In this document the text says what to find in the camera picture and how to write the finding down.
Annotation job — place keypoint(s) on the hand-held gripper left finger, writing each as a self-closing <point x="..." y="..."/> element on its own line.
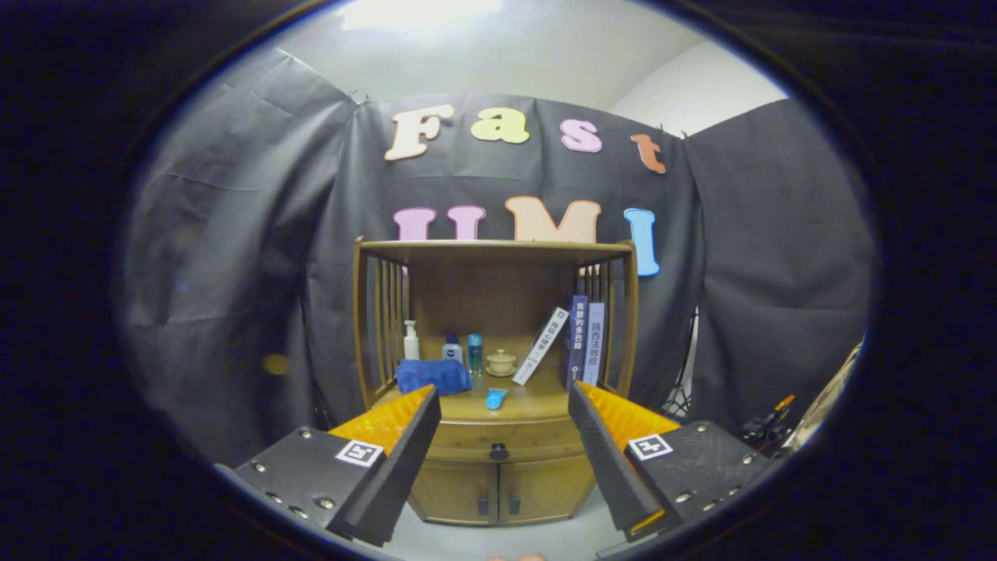
<point x="399" y="475"/>

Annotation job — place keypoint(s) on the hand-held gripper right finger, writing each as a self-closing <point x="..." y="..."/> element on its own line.
<point x="604" y="467"/>

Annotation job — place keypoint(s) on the wooden drawer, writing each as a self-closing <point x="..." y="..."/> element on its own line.
<point x="467" y="436"/>

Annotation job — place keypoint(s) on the black drawer knob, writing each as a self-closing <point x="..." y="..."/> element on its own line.
<point x="499" y="452"/>

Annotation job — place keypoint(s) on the blue and white tube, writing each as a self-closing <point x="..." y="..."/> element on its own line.
<point x="495" y="400"/>

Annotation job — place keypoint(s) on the wooden cabinet door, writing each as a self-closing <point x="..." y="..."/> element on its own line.
<point x="545" y="487"/>
<point x="452" y="491"/>

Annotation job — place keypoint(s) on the wooden countertop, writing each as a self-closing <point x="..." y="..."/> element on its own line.
<point x="537" y="397"/>

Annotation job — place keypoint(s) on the wooden cabinet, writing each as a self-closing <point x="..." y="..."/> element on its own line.
<point x="491" y="304"/>

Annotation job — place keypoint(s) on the black tripod stand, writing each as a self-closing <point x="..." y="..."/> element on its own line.
<point x="681" y="405"/>

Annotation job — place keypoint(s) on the blue folded towel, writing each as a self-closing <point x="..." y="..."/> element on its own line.
<point x="432" y="376"/>

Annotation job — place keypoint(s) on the light purple book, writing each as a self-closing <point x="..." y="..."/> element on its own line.
<point x="593" y="343"/>

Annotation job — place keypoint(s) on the dark blue book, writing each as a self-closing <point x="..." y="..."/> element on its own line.
<point x="577" y="343"/>

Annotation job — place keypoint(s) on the white pump bottle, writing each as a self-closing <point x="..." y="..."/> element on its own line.
<point x="411" y="347"/>

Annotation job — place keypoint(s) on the white bottle with blue cap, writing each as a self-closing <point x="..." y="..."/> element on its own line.
<point x="452" y="352"/>

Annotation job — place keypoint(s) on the white book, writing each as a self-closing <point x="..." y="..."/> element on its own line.
<point x="541" y="345"/>

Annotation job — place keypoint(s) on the clear blue bottle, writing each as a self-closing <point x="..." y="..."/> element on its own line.
<point x="474" y="354"/>

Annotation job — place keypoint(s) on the beige lidded teacup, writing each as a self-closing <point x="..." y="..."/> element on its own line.
<point x="501" y="363"/>

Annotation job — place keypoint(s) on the black equipment with orange clamp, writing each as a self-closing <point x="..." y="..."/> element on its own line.
<point x="767" y="428"/>

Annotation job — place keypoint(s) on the beige slanted board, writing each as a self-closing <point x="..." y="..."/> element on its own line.
<point x="826" y="397"/>

